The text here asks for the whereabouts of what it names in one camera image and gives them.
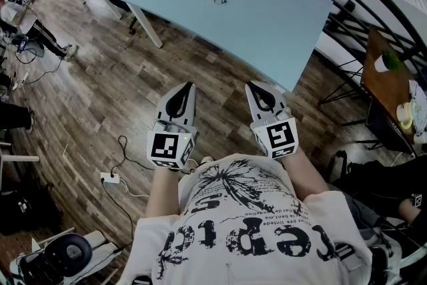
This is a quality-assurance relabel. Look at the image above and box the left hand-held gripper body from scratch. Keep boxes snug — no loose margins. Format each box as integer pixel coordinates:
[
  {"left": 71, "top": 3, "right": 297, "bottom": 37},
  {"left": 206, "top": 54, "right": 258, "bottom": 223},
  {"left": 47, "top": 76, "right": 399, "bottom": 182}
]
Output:
[{"left": 146, "top": 119, "right": 198, "bottom": 172}]

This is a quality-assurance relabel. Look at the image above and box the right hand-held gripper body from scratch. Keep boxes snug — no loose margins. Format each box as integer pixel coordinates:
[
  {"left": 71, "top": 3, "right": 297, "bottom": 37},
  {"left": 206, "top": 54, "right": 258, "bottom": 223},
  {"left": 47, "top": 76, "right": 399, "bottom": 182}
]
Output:
[{"left": 249, "top": 106, "right": 299, "bottom": 160}]

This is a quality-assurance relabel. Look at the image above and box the person's left forearm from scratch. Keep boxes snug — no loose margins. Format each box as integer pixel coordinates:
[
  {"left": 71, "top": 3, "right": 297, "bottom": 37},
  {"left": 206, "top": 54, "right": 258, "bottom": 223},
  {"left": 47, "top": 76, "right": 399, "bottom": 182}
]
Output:
[{"left": 145, "top": 166, "right": 183, "bottom": 220}]

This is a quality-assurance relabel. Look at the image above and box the person's right forearm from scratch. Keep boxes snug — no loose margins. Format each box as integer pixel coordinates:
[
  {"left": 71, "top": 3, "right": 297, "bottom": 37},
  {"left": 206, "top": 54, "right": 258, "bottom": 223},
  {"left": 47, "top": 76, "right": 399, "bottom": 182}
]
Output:
[{"left": 278, "top": 146, "right": 330, "bottom": 202}]

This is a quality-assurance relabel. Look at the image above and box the white power strip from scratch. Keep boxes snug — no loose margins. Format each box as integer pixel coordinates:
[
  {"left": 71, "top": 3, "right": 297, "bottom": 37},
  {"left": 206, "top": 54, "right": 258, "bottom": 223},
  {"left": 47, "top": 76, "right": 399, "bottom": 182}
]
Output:
[
  {"left": 11, "top": 68, "right": 31, "bottom": 91},
  {"left": 99, "top": 172, "right": 121, "bottom": 185}
]

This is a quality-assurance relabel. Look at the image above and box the white table leg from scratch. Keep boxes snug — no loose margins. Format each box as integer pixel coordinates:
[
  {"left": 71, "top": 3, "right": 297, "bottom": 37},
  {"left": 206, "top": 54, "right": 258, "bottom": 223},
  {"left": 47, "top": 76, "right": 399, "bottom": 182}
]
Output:
[{"left": 127, "top": 0, "right": 164, "bottom": 49}]

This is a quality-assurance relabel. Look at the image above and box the person's white printed shirt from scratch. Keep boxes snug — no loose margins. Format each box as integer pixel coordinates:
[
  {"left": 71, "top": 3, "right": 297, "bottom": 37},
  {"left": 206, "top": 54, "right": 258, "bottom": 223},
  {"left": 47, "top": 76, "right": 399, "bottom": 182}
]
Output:
[{"left": 123, "top": 153, "right": 374, "bottom": 285}]

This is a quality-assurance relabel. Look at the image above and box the brown wooden side table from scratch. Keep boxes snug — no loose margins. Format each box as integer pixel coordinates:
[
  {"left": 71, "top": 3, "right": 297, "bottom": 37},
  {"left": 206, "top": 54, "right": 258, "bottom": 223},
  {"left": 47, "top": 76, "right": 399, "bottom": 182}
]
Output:
[{"left": 360, "top": 25, "right": 427, "bottom": 158}]

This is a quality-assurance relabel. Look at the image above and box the small plant in white pot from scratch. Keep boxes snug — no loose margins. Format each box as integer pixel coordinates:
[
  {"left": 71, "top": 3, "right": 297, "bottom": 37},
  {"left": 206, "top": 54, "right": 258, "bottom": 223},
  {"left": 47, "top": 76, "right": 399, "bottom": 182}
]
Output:
[{"left": 373, "top": 49, "right": 402, "bottom": 73}]

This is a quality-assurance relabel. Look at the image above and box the white yellow tape roll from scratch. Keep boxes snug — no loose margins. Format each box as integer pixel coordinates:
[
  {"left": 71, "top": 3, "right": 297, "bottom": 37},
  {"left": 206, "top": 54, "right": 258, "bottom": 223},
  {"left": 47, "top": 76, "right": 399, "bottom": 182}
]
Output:
[{"left": 396, "top": 102, "right": 415, "bottom": 129}]

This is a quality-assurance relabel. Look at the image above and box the light patterned cloth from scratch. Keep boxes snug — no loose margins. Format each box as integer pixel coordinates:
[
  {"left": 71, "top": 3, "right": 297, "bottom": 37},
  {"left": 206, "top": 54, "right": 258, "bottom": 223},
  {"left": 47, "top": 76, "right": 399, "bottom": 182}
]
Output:
[{"left": 408, "top": 79, "right": 427, "bottom": 137}]

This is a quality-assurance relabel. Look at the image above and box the black round device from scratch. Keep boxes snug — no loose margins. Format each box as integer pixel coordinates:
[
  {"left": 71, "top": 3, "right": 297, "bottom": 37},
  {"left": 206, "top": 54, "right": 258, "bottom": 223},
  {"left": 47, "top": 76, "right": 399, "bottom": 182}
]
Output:
[{"left": 43, "top": 232, "right": 93, "bottom": 278}]

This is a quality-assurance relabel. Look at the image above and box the black bag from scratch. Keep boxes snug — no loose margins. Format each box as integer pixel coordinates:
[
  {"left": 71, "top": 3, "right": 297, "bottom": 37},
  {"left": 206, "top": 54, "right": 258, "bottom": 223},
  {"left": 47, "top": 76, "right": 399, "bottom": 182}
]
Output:
[{"left": 0, "top": 182, "right": 64, "bottom": 237}]

